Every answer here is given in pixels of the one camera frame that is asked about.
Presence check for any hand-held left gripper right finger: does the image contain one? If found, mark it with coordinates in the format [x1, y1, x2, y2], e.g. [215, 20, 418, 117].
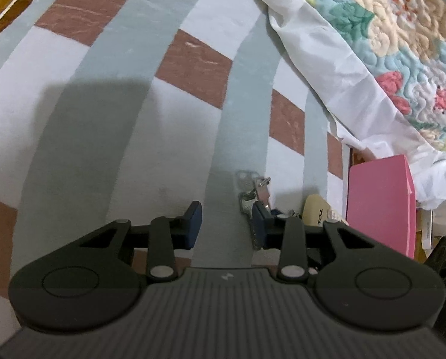
[252, 201, 390, 283]

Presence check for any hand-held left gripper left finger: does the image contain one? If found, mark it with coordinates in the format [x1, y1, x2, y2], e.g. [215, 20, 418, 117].
[79, 201, 203, 281]

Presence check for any bunch of metal keys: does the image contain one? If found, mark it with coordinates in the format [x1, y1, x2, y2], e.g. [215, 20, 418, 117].
[237, 169, 273, 251]

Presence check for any pink box with red bottom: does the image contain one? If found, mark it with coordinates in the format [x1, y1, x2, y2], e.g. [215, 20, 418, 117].
[345, 154, 418, 259]

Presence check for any cream remote control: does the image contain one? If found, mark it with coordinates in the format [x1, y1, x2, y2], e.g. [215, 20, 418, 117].
[302, 194, 334, 229]

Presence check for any striped floor mat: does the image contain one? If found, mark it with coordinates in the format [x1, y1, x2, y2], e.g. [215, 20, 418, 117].
[0, 0, 350, 346]

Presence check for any white bed sheet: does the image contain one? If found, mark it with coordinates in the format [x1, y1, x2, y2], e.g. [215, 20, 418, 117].
[237, 0, 446, 211]

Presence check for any floral quilt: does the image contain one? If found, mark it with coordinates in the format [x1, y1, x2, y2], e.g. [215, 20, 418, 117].
[270, 0, 446, 167]

